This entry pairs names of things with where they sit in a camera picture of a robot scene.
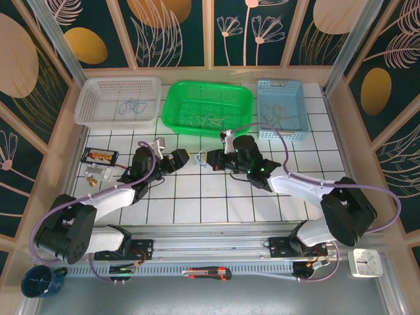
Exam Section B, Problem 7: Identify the white bracket block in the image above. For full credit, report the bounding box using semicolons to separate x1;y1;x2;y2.
84;163;116;182

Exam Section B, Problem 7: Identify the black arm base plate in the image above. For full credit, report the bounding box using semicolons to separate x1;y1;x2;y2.
268;235;329;260
94;238;155;261

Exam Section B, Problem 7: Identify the light blue plastic basket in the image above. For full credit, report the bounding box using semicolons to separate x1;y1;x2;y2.
257;79;310;141

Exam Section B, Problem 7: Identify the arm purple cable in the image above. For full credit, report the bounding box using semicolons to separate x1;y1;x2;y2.
229;123;403;284
30;141;157;284

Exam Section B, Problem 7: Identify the white plastic strip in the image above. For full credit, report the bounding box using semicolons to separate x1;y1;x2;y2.
229;269;298;282

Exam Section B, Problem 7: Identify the red power lead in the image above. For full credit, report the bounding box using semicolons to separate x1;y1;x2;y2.
130;248;147;267
308;247;331;268

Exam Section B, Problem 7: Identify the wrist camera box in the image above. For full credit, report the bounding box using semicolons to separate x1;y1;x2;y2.
152;136;167;160
219;129;236;154

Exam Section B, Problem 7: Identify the aluminium frame post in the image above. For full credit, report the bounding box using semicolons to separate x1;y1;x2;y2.
26;0;87;88
323;0;384;96

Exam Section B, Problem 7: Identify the grey slotted cable duct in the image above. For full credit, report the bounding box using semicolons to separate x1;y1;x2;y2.
64;264;296;277

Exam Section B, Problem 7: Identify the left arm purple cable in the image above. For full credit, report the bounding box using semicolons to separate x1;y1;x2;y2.
30;141;157;284

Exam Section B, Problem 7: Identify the white square clock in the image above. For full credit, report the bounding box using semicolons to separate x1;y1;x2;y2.
348;248;384;278

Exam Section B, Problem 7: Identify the green plastic basket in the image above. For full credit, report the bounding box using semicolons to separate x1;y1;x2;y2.
161;81;255;137

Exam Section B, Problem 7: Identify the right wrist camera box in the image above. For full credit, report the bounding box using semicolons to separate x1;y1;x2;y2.
219;129;236;154

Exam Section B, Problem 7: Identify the orange black utility knife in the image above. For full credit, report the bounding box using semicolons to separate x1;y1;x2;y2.
181;266;233;282

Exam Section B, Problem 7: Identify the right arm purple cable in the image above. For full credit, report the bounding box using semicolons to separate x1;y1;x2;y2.
229;123;403;284

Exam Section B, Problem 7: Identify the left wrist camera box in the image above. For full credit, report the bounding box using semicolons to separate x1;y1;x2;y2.
152;136;167;160

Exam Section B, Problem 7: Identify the white plastic basket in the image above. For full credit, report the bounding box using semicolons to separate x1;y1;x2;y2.
73;77;162;131

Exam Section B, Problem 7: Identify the small black electronics board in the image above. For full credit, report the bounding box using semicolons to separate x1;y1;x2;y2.
109;264;136;284
293;261;318;282

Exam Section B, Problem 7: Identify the black board with gold plugs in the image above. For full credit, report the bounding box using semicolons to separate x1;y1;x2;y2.
81;147;119;166

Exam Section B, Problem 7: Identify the dark blue mug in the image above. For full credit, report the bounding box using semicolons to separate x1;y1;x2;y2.
21;264;69;299

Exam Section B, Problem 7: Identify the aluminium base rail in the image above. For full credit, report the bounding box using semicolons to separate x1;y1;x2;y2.
35;226;385;263

